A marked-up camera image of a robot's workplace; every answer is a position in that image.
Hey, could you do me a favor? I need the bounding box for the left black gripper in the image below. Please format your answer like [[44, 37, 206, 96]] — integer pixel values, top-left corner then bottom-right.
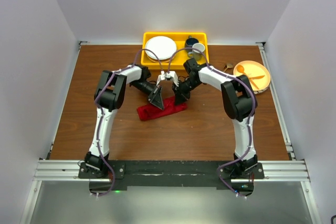
[[130, 80, 164, 110]]

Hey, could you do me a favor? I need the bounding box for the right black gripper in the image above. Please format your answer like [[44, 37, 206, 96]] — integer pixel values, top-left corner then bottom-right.
[[172, 78, 201, 106]]

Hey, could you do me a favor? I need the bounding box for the red cloth napkin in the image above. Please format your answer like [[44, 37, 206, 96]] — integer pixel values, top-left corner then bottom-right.
[[137, 97, 187, 121]]

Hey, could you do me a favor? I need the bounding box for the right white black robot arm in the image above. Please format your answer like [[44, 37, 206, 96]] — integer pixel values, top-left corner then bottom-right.
[[172, 59, 258, 178]]

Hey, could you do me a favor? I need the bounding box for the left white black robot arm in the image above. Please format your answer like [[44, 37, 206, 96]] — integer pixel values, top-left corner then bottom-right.
[[82, 65, 164, 178]]

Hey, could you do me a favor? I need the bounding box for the wooden plate under white plate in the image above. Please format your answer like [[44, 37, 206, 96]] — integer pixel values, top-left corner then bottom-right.
[[159, 55, 175, 63]]

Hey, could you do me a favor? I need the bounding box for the grey white mug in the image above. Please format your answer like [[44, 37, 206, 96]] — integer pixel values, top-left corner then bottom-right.
[[187, 42, 205, 61]]

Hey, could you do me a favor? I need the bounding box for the yellow plastic bin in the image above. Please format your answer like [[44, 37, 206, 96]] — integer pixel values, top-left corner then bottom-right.
[[140, 31, 209, 70]]

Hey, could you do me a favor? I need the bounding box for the dark blue mug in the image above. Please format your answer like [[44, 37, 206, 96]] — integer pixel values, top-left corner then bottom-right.
[[184, 35, 199, 51]]

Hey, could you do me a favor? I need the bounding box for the brass spoon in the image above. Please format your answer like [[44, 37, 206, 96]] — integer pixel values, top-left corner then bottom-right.
[[223, 63, 234, 72]]

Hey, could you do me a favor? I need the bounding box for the orange wooden spoon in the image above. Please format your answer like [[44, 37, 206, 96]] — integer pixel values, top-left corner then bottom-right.
[[236, 65, 248, 77]]

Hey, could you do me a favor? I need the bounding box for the orange wooden plate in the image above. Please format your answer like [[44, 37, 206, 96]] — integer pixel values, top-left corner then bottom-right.
[[233, 60, 271, 94]]

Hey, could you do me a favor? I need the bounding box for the orange wooden knife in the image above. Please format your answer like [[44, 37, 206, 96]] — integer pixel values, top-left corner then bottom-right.
[[249, 75, 265, 80]]

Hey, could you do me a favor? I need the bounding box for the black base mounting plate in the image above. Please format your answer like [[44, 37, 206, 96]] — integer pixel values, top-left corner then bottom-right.
[[89, 161, 255, 196]]

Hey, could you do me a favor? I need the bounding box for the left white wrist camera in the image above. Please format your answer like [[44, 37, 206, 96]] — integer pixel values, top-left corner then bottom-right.
[[156, 71, 166, 86]]

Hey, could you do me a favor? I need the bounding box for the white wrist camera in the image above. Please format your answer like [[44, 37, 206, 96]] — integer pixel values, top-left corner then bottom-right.
[[156, 71, 166, 86], [165, 71, 179, 87]]

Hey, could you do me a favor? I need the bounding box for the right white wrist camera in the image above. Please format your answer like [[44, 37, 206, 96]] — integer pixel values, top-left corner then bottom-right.
[[165, 71, 179, 87]]

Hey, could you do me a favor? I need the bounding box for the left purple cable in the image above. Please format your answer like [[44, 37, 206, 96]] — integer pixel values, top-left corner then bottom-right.
[[90, 48, 166, 197]]

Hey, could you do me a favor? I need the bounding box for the purple cable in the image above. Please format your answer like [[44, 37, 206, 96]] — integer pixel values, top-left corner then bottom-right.
[[167, 47, 256, 198], [90, 48, 166, 197]]

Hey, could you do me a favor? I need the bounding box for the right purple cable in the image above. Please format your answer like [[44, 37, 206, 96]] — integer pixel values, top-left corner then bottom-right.
[[167, 47, 256, 198]]

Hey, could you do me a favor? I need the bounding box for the aluminium frame rail right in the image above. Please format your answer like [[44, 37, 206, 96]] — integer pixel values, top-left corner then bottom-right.
[[256, 42, 296, 161]]

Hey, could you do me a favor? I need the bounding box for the aluminium frame rail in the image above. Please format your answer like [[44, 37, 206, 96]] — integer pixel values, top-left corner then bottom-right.
[[256, 42, 296, 161], [33, 160, 310, 182]]

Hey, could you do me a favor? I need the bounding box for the aluminium frame rail front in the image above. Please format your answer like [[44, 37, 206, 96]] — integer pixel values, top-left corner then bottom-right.
[[33, 160, 310, 182]]

